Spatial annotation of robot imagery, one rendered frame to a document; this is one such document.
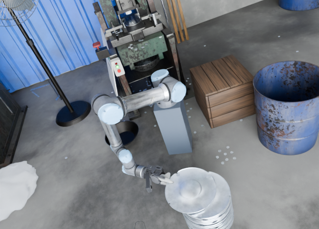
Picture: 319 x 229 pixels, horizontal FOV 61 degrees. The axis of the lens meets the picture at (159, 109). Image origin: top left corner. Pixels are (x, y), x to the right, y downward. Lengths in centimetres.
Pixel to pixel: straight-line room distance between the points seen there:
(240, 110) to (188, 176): 78
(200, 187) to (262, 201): 41
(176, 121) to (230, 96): 48
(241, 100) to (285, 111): 50
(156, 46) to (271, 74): 92
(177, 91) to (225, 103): 61
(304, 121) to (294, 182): 38
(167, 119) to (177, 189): 48
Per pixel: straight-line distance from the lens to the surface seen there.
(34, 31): 360
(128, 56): 225
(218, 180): 160
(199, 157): 201
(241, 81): 204
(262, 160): 196
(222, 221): 156
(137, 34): 226
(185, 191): 157
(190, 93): 253
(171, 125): 184
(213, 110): 207
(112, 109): 138
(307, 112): 174
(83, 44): 364
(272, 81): 203
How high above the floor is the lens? 155
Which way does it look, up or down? 38 degrees down
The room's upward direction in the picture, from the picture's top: 19 degrees counter-clockwise
